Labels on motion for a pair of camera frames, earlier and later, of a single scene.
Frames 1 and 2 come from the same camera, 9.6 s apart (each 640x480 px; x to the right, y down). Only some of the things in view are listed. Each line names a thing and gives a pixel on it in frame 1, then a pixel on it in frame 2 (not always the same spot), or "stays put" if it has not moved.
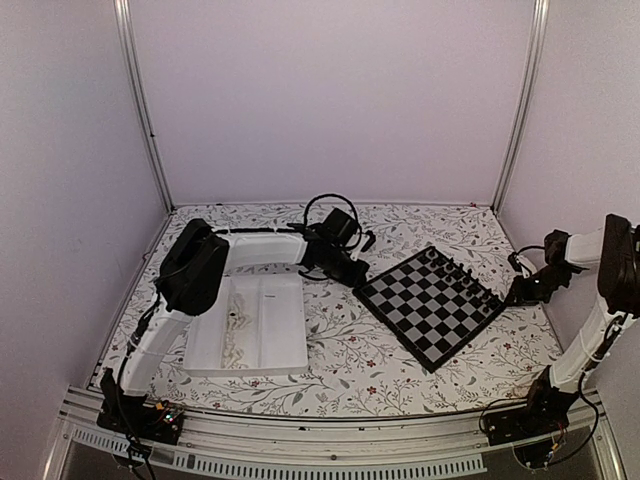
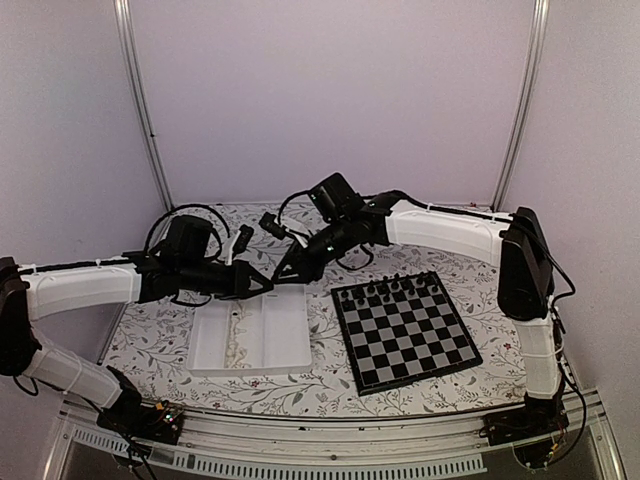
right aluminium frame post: (540, 27) stays put
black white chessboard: (430, 304) -> (400, 331)
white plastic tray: (256, 327) stays put
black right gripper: (522, 295) -> (306, 270)
